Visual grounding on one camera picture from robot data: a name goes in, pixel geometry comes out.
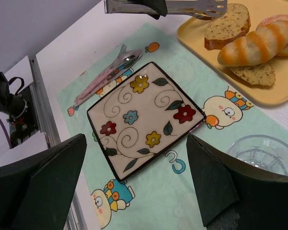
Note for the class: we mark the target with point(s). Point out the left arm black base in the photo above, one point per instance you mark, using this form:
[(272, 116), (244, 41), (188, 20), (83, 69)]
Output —
[(22, 114)]

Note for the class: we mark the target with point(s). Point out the large seeded bread slice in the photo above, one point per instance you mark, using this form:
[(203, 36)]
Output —
[(235, 23)]

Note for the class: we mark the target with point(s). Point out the pink handled fork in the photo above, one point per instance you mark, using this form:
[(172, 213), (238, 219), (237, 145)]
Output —
[(96, 83)]

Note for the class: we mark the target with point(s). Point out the aluminium table frame rail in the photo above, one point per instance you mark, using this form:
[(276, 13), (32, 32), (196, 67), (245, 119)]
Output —
[(75, 220)]

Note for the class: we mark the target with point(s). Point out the square floral ceramic plate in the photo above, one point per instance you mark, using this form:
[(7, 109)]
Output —
[(141, 118)]

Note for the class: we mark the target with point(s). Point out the pink handled spoon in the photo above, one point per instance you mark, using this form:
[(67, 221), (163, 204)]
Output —
[(127, 56)]

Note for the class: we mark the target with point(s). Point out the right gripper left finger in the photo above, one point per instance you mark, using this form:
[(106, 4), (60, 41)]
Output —
[(36, 192)]

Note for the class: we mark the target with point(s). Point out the small seeded bread slice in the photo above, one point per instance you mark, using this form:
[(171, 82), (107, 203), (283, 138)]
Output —
[(262, 74)]

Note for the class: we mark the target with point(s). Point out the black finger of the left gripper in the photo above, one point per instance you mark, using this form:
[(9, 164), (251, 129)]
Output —
[(159, 6)]

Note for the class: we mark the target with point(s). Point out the metal serving tongs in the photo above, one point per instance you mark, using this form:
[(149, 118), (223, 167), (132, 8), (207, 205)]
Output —
[(199, 9)]

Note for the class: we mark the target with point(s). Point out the orange striped bread roll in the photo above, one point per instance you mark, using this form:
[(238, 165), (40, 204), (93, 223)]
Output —
[(256, 47)]

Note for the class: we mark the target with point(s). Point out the green cartoon placemat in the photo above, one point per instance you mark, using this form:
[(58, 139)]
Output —
[(164, 194)]

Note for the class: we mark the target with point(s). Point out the yellow plastic tray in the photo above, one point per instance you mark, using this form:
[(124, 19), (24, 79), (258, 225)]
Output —
[(191, 35)]

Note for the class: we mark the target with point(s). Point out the pink glazed donut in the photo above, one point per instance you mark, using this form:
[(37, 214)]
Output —
[(272, 19)]

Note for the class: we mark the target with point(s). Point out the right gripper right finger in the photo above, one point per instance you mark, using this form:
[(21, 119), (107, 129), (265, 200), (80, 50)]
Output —
[(233, 195)]

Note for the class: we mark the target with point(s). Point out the clear drinking glass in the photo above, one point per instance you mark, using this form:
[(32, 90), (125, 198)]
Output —
[(261, 151)]

